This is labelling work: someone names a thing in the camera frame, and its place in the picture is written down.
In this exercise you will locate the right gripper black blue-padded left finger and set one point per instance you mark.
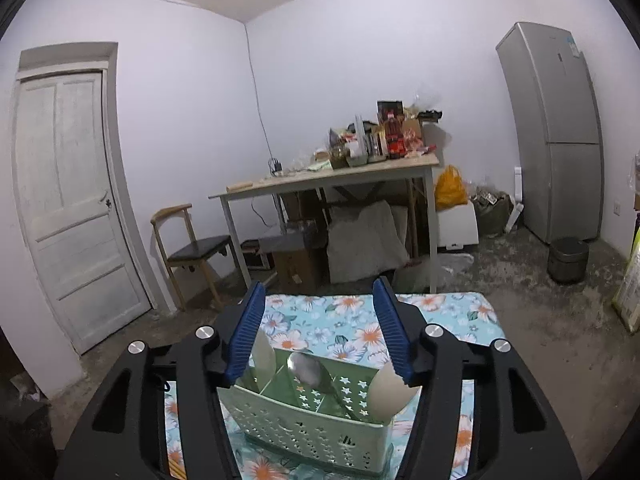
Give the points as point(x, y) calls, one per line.
point(122, 435)

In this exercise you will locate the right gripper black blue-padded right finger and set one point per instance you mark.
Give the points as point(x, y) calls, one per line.
point(515, 432)

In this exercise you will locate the green plastic utensil basket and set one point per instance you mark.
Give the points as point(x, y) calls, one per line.
point(334, 432)

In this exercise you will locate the dark rice cooker pot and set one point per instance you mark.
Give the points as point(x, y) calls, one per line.
point(567, 260)

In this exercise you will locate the steel metal spoon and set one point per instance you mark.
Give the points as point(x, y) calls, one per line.
point(312, 373)

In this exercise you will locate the wooden chair black seat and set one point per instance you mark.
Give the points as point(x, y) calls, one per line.
point(194, 255)

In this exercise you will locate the floral blue tablecloth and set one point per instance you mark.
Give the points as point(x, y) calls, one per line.
point(345, 328)

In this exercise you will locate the white box under table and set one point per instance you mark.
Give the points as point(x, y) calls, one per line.
point(457, 227)

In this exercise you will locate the grey sack under table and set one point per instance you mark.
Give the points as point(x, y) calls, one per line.
point(366, 241)

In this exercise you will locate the yellow plastic bag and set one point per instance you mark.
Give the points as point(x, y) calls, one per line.
point(450, 190)

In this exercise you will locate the light wooden table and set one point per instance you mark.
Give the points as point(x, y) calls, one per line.
point(390, 170)

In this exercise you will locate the red soda bottle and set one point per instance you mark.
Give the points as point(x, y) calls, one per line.
point(394, 137)

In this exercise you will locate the white panelled door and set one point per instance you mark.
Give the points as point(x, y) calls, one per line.
point(68, 209)

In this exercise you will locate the green glass jar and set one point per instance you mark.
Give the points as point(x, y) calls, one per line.
point(339, 155)

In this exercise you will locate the silver tall refrigerator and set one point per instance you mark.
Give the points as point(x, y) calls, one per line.
point(558, 128)

